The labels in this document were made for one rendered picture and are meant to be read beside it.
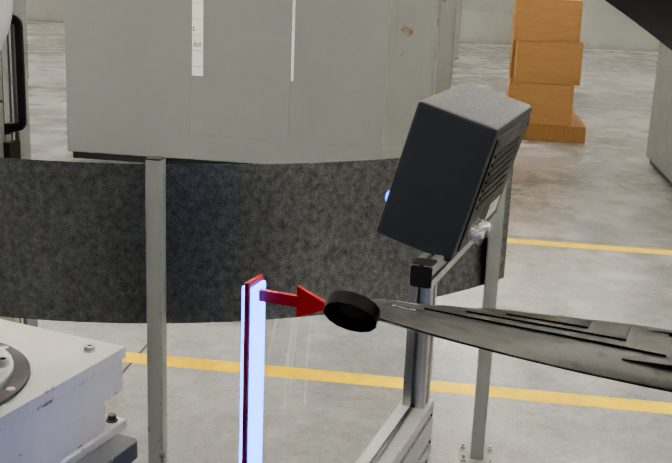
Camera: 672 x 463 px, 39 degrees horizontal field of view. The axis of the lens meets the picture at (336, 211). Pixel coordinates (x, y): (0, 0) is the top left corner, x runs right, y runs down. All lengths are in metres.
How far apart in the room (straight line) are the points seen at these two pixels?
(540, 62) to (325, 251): 6.32
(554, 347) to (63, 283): 1.91
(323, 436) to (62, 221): 1.15
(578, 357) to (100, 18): 6.49
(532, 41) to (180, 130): 3.31
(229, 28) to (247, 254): 4.43
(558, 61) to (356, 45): 2.58
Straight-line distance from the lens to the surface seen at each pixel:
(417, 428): 1.24
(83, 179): 2.33
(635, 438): 3.27
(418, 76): 4.79
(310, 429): 3.09
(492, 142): 1.21
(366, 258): 2.47
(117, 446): 1.03
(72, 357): 1.01
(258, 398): 0.74
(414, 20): 4.78
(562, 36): 8.59
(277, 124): 6.69
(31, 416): 0.94
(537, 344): 0.60
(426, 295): 1.22
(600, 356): 0.61
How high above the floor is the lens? 1.41
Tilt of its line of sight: 14 degrees down
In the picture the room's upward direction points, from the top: 2 degrees clockwise
